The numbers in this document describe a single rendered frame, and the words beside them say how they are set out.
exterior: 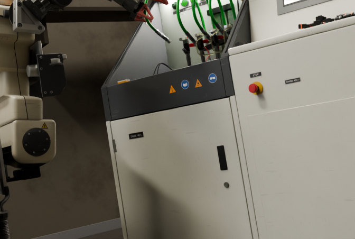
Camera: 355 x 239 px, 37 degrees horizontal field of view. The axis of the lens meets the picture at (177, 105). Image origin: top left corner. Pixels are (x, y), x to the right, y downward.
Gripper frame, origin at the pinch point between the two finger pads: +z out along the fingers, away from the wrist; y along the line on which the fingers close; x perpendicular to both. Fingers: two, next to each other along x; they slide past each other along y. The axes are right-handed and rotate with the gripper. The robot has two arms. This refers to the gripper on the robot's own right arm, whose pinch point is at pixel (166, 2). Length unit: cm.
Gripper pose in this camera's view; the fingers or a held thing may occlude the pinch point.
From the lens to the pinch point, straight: 230.3
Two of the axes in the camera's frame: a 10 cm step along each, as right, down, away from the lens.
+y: 3.9, -7.6, 5.1
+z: 6.6, 6.2, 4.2
